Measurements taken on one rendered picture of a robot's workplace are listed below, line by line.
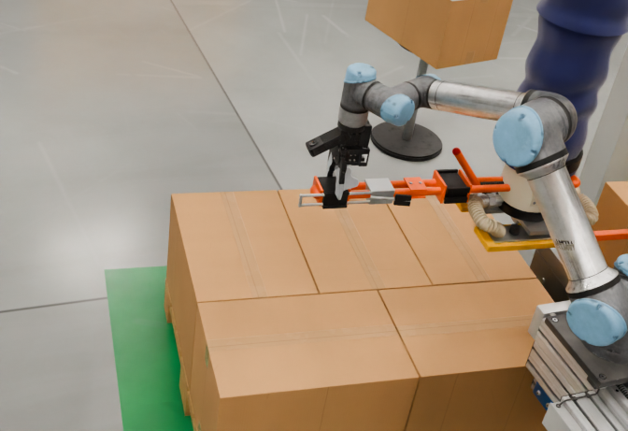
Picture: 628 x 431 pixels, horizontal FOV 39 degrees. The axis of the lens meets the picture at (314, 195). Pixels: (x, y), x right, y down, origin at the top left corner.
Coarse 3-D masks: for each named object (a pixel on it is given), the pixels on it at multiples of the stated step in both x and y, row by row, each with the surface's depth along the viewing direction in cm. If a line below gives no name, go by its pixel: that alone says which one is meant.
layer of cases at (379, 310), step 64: (256, 192) 329; (192, 256) 292; (256, 256) 297; (320, 256) 301; (384, 256) 306; (448, 256) 312; (512, 256) 317; (192, 320) 284; (256, 320) 271; (320, 320) 275; (384, 320) 279; (448, 320) 283; (512, 320) 287; (192, 384) 289; (256, 384) 248; (320, 384) 252; (384, 384) 258; (448, 384) 265; (512, 384) 274
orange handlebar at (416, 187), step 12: (396, 180) 244; (408, 180) 244; (420, 180) 245; (432, 180) 247; (480, 180) 251; (492, 180) 252; (576, 180) 256; (312, 192) 235; (396, 192) 240; (408, 192) 241; (420, 192) 242; (432, 192) 243; (480, 192) 247; (492, 192) 249; (600, 240) 236
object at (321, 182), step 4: (316, 176) 238; (316, 180) 236; (320, 180) 237; (324, 180) 237; (328, 180) 237; (332, 180) 237; (316, 184) 237; (320, 184) 235; (324, 184) 235; (328, 184) 236; (332, 184) 236; (320, 188) 234; (324, 188) 234; (328, 188) 234; (332, 188) 234; (320, 192) 233; (320, 196) 234; (348, 196) 236; (316, 200) 237; (320, 200) 234; (348, 200) 237
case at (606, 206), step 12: (612, 192) 286; (624, 192) 285; (600, 204) 292; (612, 204) 286; (624, 204) 280; (600, 216) 292; (612, 216) 286; (624, 216) 280; (600, 228) 292; (612, 228) 286; (624, 228) 280; (612, 240) 286; (624, 240) 280; (612, 252) 286; (624, 252) 280; (612, 264) 287
